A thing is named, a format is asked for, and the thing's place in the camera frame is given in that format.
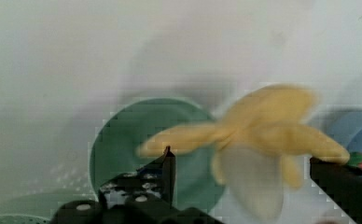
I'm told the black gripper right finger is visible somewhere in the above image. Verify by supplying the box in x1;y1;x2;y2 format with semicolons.
310;158;362;224

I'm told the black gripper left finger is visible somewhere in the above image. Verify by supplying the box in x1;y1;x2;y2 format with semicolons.
98;146;176;209

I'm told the peeled yellow toy banana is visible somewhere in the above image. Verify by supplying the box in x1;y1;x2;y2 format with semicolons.
148;84;350;222

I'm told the green mug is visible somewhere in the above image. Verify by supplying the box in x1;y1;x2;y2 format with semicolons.
89;97;224;212

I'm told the blue bowl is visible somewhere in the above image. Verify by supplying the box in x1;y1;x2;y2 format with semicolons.
325;110;362;153

